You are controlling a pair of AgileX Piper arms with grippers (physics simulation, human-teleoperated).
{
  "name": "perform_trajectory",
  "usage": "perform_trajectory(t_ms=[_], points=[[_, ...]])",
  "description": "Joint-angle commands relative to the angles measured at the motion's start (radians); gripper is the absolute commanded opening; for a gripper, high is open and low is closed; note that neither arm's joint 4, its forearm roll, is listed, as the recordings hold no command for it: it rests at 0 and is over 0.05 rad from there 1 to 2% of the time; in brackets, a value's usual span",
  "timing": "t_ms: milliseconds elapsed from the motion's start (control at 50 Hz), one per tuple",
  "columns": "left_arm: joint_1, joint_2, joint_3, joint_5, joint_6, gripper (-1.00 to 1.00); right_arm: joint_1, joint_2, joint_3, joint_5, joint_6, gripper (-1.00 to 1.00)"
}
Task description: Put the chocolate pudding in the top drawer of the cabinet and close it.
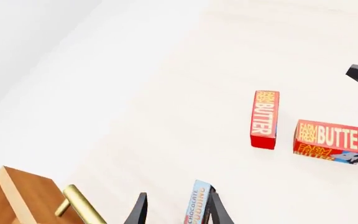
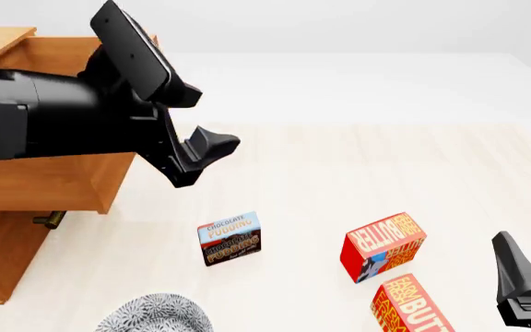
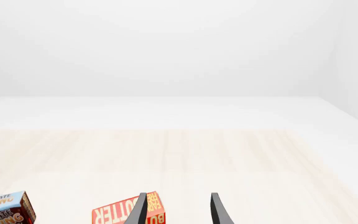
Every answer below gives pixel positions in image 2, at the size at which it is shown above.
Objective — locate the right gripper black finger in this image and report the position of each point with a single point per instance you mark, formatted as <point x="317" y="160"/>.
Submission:
<point x="516" y="273"/>

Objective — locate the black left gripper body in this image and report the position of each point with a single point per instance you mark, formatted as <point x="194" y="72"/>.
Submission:
<point x="168" y="159"/>

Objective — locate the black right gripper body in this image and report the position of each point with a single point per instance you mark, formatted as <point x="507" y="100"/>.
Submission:
<point x="528" y="311"/>

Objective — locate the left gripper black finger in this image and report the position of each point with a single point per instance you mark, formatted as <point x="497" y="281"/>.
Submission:
<point x="212" y="145"/>
<point x="183" y="95"/>

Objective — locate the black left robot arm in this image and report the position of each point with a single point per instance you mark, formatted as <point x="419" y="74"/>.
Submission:
<point x="39" y="117"/>

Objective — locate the chocolate pudding box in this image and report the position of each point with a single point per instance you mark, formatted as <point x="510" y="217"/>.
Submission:
<point x="228" y="238"/>

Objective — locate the wooden cabinet drawer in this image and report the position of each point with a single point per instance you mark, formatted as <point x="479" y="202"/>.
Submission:
<point x="53" y="183"/>

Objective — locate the red butter box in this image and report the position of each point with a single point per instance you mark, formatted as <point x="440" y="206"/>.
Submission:
<point x="381" y="245"/>
<point x="408" y="307"/>

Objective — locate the black white patterned bowl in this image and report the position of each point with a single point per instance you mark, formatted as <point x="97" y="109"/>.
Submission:
<point x="155" y="314"/>

